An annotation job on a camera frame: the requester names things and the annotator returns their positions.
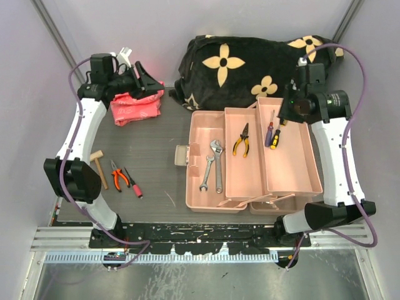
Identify white slotted cable duct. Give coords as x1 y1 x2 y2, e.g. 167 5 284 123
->
44 251 279 264

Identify yellow black stubby screwdriver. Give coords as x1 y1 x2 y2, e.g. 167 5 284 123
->
269 124 281 149

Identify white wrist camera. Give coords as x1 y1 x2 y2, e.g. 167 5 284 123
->
116 47 132 68
297 57 308 67

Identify pink plastic tool box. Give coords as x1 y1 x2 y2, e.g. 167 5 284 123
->
185 97 323 216

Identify silver adjustable wrench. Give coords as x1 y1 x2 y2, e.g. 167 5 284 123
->
210 139 224 194

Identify orange handled pliers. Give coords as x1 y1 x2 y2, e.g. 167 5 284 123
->
110 159 131 193

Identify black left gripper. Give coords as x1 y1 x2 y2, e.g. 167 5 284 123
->
109 61 165 101

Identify black floral pillow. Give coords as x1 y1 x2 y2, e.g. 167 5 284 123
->
169 35 344 111

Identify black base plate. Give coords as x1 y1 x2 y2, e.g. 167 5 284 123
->
88 222 313 256

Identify pink handled screwdriver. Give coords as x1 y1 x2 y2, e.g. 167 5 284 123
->
124 168 143 199

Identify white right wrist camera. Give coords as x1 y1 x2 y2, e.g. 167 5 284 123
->
297 57 308 67

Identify pink plastic bag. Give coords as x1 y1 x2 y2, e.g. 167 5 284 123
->
110 90 164 127

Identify grey tool box latch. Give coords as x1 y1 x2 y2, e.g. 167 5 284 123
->
174 145 189 166

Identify wooden hammer handle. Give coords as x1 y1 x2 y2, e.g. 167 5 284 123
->
90 150 109 190

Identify aluminium frame rail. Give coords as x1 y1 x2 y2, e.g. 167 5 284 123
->
30 224 368 251

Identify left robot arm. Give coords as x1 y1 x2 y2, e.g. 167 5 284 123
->
44 47 164 248

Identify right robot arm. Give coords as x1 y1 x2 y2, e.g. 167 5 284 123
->
274 58 376 246

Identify silver combination spanner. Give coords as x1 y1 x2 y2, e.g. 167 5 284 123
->
199 156 215 192

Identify blue handled screwdriver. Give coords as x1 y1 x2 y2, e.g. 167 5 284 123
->
264 109 275 148

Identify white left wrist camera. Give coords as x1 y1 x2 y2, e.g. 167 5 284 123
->
116 47 132 68

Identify yellow handled pliers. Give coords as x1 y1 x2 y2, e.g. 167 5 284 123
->
232 122 251 158

